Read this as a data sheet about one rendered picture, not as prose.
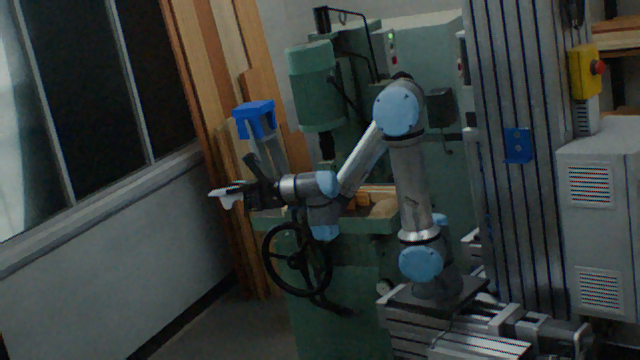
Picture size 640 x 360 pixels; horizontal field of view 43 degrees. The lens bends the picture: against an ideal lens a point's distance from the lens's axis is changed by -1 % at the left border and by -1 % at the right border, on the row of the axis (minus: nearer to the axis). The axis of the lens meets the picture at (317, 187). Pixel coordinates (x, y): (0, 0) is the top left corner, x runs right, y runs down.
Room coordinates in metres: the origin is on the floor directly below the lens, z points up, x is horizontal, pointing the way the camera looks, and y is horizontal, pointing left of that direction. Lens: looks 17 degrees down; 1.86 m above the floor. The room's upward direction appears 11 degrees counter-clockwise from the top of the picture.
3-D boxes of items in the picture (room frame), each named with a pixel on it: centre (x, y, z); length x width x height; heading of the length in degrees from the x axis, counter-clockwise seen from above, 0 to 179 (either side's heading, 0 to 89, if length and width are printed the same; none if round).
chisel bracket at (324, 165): (2.98, -0.08, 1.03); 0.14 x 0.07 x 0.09; 147
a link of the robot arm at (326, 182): (2.16, 0.00, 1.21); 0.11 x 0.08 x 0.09; 71
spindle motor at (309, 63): (2.96, -0.06, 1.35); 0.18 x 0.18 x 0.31
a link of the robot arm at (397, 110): (2.08, -0.25, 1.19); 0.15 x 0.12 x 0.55; 161
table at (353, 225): (2.87, 0.00, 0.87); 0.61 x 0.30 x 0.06; 57
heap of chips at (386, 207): (2.75, -0.22, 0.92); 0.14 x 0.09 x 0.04; 147
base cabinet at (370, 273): (3.06, -0.13, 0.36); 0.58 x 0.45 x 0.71; 147
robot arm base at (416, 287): (2.21, -0.29, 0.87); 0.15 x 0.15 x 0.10
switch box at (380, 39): (3.15, -0.36, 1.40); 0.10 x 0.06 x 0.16; 147
